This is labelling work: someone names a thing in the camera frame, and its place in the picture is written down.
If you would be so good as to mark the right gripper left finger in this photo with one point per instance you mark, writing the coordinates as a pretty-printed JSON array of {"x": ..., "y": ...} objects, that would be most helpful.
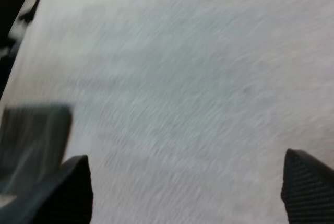
[{"x": 66, "y": 195}]

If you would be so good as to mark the grey-green towel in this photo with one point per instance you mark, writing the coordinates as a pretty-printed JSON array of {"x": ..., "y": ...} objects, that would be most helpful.
[{"x": 34, "y": 143}]

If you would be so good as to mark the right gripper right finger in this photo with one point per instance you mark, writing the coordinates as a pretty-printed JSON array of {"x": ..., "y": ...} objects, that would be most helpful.
[{"x": 308, "y": 190}]

